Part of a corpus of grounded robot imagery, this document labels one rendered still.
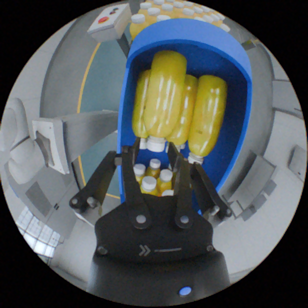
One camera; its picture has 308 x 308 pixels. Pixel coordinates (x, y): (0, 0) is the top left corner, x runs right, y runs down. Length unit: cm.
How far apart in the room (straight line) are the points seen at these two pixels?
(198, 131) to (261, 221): 345
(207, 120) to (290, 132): 345
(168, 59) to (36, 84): 287
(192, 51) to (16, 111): 62
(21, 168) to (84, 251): 496
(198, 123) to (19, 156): 64
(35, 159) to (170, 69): 59
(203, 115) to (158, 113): 9
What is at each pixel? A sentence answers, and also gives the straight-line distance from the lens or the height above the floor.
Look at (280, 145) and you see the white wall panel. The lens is 348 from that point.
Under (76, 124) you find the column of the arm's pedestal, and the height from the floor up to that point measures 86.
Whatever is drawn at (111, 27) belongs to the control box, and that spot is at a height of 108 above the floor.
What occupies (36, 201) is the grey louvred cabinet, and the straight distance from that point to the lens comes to 190.
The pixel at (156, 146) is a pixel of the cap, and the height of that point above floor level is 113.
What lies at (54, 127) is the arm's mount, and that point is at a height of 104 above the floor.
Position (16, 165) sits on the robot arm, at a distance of 55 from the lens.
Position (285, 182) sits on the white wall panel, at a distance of 333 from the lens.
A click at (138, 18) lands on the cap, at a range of 37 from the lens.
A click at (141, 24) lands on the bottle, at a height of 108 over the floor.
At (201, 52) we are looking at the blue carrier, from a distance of 22.
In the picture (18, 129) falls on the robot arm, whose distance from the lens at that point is 55.
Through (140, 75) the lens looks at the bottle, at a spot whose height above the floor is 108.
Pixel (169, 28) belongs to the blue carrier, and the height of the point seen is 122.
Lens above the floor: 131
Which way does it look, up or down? 66 degrees down
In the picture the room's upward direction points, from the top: 179 degrees clockwise
